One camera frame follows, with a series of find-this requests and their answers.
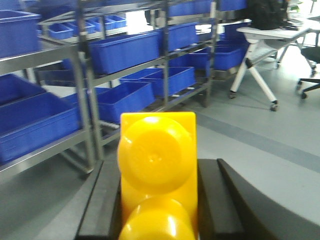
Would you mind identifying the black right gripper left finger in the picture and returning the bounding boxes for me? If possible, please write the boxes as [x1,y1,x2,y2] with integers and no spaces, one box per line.
[75,161,122,240]

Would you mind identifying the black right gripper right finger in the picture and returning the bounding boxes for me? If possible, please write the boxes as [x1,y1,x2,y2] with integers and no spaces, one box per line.
[197,158,320,240]

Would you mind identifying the yellow toy brick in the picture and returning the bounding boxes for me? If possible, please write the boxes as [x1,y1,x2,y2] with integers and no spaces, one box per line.
[117,111,198,240]

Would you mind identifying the large blue shelf bin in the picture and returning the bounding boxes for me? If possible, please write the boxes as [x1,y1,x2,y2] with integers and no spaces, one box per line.
[89,32,160,74]

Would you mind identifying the grey metal storage rack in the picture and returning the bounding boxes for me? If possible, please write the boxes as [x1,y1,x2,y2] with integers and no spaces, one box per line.
[0,0,216,181]

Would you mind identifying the white desk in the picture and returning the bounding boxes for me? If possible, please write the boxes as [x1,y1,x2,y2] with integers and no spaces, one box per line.
[228,17,316,112]

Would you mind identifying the black office chair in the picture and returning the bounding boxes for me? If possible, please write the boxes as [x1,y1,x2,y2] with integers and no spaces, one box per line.
[296,46,320,100]

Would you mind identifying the black backpack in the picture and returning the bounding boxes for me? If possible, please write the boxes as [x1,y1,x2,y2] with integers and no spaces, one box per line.
[246,0,288,30]

